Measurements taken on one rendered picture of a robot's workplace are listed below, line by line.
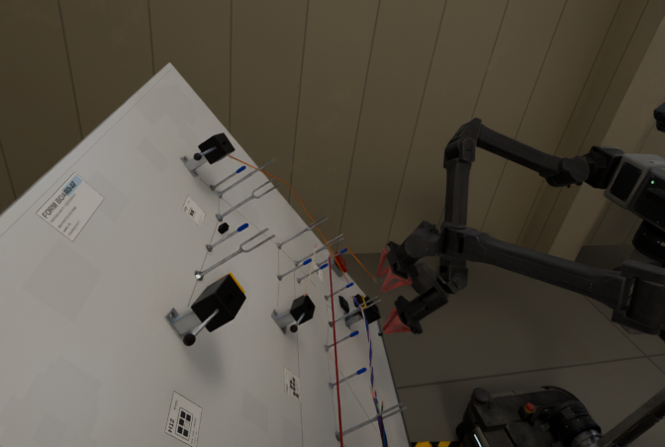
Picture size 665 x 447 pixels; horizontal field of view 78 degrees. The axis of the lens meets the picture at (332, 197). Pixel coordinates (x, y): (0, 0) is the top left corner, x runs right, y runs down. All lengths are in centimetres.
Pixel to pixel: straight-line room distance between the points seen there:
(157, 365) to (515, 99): 288
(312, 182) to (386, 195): 57
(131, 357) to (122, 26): 211
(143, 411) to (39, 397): 11
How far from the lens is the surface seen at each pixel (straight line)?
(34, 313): 49
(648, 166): 152
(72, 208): 59
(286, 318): 82
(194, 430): 57
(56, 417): 47
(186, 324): 59
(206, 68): 248
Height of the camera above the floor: 191
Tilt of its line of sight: 29 degrees down
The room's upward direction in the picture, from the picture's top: 9 degrees clockwise
